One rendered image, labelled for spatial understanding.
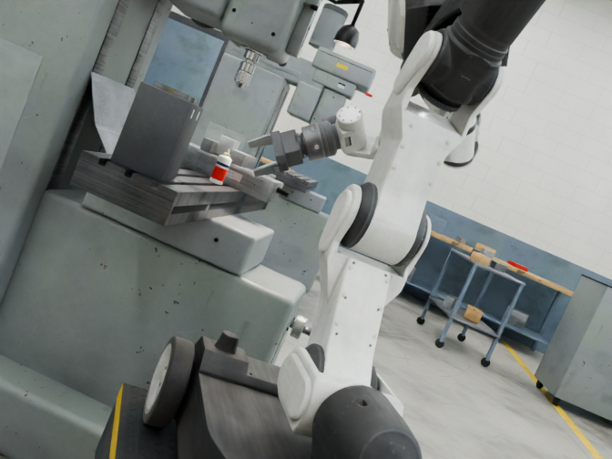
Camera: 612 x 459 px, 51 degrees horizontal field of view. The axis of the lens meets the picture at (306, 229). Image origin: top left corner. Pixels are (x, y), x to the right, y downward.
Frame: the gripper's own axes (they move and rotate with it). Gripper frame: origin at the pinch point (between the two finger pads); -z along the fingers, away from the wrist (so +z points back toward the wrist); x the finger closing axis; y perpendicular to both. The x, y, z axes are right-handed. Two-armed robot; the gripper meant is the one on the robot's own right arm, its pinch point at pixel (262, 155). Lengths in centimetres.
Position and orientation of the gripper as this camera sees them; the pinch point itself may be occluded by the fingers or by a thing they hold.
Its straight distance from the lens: 162.8
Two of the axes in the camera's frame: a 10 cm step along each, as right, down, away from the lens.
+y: -1.7, -6.2, -7.7
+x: -1.8, -7.5, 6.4
